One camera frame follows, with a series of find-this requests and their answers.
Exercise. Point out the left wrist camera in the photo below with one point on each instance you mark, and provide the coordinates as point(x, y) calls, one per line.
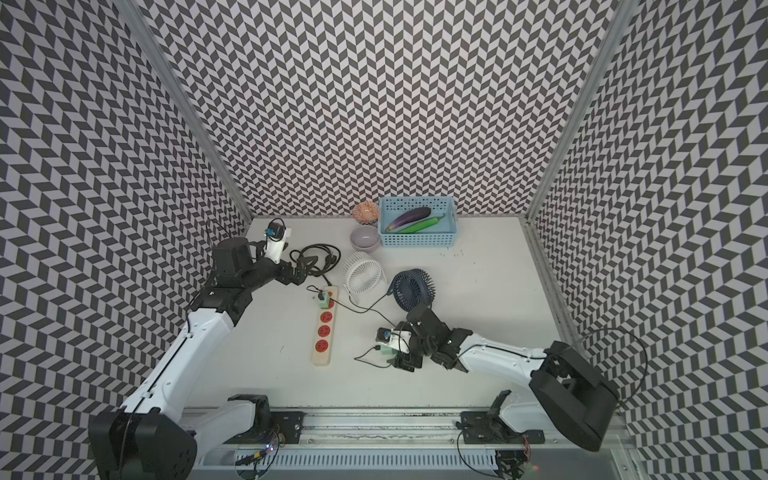
point(277, 234)

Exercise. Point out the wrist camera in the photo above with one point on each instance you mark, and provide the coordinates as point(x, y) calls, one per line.
point(397, 340)
point(277, 234)

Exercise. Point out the light blue perforated basket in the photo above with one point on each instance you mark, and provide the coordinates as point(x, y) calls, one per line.
point(441, 235)

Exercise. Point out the lilac ceramic bowl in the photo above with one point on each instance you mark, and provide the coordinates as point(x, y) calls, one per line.
point(365, 238)

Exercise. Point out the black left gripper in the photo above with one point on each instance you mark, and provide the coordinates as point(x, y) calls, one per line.
point(299, 272)

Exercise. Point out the beige red power strip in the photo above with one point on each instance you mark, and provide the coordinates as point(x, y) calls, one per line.
point(324, 331)

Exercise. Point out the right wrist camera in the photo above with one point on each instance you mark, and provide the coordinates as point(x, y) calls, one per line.
point(397, 340)

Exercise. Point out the green adapter of white fan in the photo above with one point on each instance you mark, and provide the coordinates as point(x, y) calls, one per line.
point(324, 299)

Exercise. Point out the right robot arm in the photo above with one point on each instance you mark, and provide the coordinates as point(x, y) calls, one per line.
point(570, 395)

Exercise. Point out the purple eggplant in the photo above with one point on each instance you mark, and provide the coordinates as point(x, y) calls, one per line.
point(409, 217)

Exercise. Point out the navy blue desk fan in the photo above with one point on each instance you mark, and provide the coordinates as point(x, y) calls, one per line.
point(411, 288)

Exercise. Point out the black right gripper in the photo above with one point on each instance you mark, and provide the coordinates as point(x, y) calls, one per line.
point(409, 363)

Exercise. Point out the green chili pepper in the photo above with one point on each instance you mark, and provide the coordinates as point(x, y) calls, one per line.
point(421, 225)

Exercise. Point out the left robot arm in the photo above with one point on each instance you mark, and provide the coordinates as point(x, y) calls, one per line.
point(146, 438)

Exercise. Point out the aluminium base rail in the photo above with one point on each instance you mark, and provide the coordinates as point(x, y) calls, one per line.
point(411, 443)

